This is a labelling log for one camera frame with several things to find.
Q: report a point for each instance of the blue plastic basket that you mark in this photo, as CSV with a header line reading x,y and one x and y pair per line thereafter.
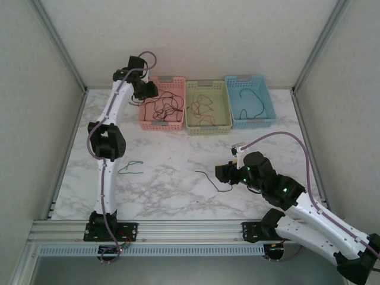
x,y
252,104

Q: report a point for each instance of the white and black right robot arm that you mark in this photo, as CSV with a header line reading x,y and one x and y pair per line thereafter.
x,y
311,234

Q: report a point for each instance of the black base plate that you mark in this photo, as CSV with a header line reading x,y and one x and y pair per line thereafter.
x,y
252,231
127,230

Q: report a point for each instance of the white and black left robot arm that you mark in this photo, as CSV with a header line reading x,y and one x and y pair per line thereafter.
x,y
110,190

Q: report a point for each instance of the aluminium table side rail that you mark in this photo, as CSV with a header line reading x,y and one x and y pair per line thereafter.
x,y
311,142
68,154

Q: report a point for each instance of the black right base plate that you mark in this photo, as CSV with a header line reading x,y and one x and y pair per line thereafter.
x,y
252,231

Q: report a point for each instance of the aluminium frame post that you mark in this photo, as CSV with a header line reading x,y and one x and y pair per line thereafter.
x,y
59,47
322,47

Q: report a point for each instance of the pink plastic basket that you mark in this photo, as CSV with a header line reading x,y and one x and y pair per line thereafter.
x,y
166,84

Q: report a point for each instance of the green plastic basket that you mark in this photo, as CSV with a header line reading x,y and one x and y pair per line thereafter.
x,y
221,104

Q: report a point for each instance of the small circuit board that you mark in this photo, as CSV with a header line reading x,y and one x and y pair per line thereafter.
x,y
274,250
114,250

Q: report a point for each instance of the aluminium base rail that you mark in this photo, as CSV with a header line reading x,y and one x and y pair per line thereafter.
x,y
190,230

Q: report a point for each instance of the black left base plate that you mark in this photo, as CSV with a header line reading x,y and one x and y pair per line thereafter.
x,y
127,230

